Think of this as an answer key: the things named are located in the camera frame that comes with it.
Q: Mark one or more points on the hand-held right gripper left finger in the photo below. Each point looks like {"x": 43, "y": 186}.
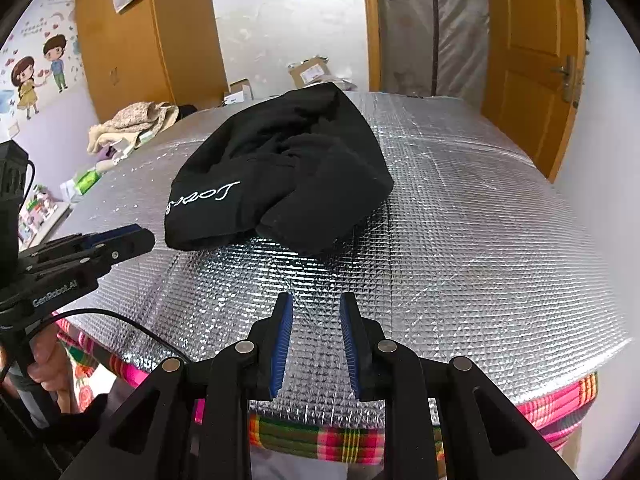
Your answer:
{"x": 281, "y": 345}

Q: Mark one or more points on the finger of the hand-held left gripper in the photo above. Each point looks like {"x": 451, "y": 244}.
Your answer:
{"x": 132, "y": 246}
{"x": 112, "y": 236}

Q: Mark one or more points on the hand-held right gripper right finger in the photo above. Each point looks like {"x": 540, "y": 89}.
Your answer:
{"x": 350, "y": 345}

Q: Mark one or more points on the black pants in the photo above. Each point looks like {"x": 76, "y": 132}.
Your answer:
{"x": 280, "y": 160}

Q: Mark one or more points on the person's left hand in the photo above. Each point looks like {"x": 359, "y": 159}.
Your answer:
{"x": 64, "y": 385}

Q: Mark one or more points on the colourful packets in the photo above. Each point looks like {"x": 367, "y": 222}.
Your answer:
{"x": 37, "y": 210}

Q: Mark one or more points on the white side table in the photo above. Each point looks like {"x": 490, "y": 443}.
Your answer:
{"x": 50, "y": 227}

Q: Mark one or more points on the green packet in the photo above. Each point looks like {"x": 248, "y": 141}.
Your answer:
{"x": 89, "y": 182}

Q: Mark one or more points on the beige floral blanket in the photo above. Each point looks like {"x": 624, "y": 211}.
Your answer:
{"x": 130, "y": 117}

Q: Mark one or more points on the black bundle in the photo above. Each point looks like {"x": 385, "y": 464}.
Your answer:
{"x": 189, "y": 111}

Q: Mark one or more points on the silver foil mat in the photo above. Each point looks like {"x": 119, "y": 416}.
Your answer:
{"x": 475, "y": 260}

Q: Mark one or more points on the small white box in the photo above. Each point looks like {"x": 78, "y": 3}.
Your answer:
{"x": 237, "y": 92}

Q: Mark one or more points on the wooden wardrobe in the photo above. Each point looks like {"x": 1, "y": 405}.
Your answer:
{"x": 175, "y": 35}

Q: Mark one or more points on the brown cardboard box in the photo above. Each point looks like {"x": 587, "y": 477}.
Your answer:
{"x": 312, "y": 72}

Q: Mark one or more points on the pile of plastic packets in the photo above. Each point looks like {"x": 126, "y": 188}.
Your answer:
{"x": 342, "y": 85}

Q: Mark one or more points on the clear plastic curtain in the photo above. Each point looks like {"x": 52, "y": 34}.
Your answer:
{"x": 460, "y": 35}

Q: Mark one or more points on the wooden door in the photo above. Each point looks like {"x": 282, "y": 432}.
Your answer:
{"x": 525, "y": 60}

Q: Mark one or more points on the cartoon couple wall sticker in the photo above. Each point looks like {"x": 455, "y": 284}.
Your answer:
{"x": 55, "y": 60}

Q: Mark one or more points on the wooden door frame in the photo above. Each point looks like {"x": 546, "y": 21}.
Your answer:
{"x": 371, "y": 25}

